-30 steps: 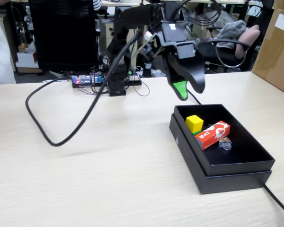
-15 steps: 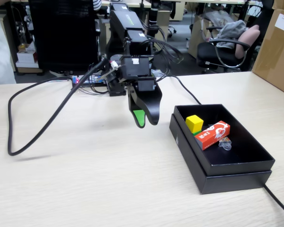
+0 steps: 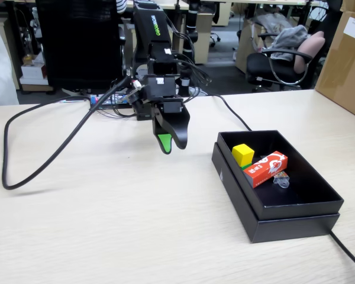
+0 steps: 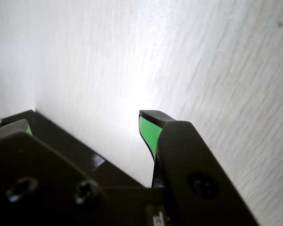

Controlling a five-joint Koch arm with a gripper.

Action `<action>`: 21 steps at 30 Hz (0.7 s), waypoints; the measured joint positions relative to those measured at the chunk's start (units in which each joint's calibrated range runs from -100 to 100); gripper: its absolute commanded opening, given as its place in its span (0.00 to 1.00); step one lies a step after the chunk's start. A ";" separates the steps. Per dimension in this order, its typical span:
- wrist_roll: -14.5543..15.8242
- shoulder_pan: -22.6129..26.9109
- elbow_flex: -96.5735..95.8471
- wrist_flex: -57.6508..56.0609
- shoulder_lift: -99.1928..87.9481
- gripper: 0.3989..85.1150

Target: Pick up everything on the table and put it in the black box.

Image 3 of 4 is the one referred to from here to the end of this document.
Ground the black pole with white bands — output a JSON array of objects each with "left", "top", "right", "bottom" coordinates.
[{"left": 177, "top": 0, "right": 199, "bottom": 97}]

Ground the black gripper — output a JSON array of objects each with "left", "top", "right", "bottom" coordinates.
[{"left": 149, "top": 97, "right": 191, "bottom": 155}]

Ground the controller board with pink light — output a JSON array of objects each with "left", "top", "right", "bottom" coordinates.
[{"left": 90, "top": 93, "right": 128, "bottom": 109}]

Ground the yellow wooden cube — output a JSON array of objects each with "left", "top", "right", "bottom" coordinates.
[{"left": 231, "top": 143, "right": 255, "bottom": 167}]

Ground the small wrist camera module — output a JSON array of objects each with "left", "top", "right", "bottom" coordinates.
[{"left": 124, "top": 81, "right": 151, "bottom": 105}]

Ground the beige office cabinet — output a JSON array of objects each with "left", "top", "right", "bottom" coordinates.
[{"left": 192, "top": 13, "right": 214, "bottom": 64}]

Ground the large brown cardboard box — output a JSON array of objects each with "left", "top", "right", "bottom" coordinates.
[{"left": 315, "top": 10, "right": 355, "bottom": 122}]

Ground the long black power cable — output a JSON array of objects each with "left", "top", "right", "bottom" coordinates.
[{"left": 206, "top": 93, "right": 355, "bottom": 277}]

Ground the red and white carton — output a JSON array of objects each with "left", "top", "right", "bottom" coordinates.
[{"left": 243, "top": 150, "right": 289, "bottom": 189}]

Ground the pink cushion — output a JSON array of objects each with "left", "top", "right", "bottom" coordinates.
[{"left": 293, "top": 31, "right": 326, "bottom": 74}]

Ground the open black cardboard box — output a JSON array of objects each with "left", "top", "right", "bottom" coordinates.
[{"left": 217, "top": 130, "right": 344, "bottom": 221}]

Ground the stack of white boxes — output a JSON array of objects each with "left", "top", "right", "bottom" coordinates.
[{"left": 19, "top": 53, "right": 48, "bottom": 86}]

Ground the black office armchair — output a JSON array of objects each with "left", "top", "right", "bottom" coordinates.
[{"left": 245, "top": 29, "right": 328, "bottom": 91}]

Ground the colourful candy packet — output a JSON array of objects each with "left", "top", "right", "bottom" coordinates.
[{"left": 272, "top": 172, "right": 291, "bottom": 189}]

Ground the grey cloth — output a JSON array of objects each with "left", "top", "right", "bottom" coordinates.
[{"left": 267, "top": 25, "right": 310, "bottom": 62}]

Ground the thick black camera cable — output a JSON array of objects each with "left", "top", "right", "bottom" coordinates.
[{"left": 1, "top": 76, "right": 131, "bottom": 191}]

